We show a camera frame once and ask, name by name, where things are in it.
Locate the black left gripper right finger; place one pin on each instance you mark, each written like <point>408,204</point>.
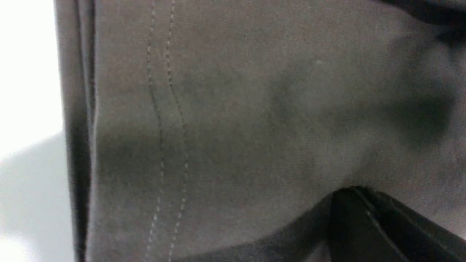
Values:
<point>416,237</point>

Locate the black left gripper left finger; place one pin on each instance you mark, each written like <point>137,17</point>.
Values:
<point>354,234</point>

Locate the dark gray long-sleeved shirt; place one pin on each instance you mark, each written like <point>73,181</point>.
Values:
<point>218,130</point>

